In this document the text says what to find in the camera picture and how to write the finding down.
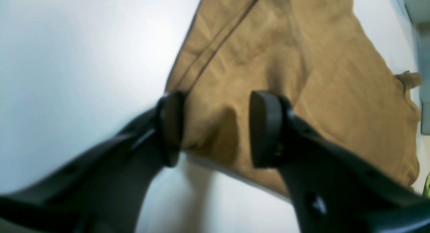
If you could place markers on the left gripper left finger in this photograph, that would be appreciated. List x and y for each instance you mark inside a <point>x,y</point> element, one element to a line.
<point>102,190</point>

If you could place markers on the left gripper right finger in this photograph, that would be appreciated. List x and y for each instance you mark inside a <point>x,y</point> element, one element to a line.
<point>331,189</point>

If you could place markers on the brown t-shirt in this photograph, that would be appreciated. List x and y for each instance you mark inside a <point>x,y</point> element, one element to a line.
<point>315,53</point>

